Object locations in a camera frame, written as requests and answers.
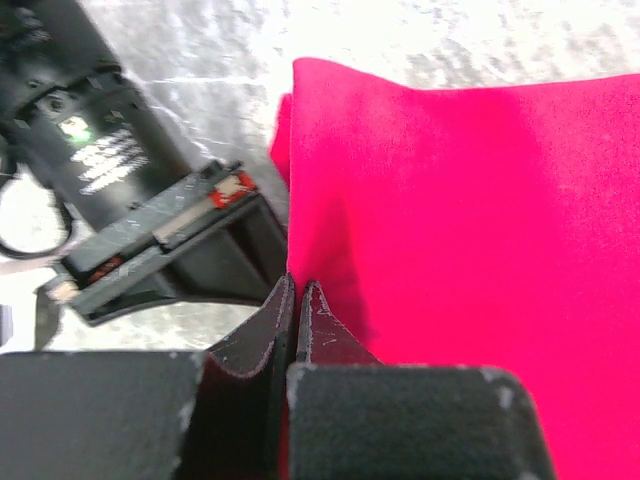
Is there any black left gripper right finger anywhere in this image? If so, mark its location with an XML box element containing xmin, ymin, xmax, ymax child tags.
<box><xmin>286</xmin><ymin>282</ymin><xmax>555</xmax><ymax>479</ymax></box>

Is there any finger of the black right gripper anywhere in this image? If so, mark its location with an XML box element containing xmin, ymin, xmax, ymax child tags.
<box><xmin>164</xmin><ymin>204</ymin><xmax>287</xmax><ymax>305</ymax></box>

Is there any red t-shirt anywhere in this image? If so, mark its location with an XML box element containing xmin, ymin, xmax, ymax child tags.
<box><xmin>271</xmin><ymin>58</ymin><xmax>639</xmax><ymax>479</ymax></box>

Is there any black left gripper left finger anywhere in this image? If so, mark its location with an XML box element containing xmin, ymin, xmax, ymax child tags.
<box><xmin>1</xmin><ymin>276</ymin><xmax>295</xmax><ymax>479</ymax></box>

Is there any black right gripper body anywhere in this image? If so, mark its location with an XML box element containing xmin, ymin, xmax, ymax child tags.
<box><xmin>1</xmin><ymin>1</ymin><xmax>257</xmax><ymax>324</ymax></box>

